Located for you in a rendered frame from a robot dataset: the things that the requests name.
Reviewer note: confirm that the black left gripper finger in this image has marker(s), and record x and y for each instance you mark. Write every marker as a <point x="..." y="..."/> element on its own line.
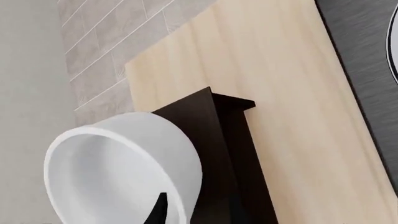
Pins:
<point x="160" y="213"/>

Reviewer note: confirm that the dark brown wooden cabinet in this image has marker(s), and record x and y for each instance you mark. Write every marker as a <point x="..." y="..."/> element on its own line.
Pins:
<point x="217" y="149"/>

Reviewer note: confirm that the flat black stove plate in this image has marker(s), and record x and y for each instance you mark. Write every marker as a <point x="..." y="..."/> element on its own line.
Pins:
<point x="363" y="60"/>

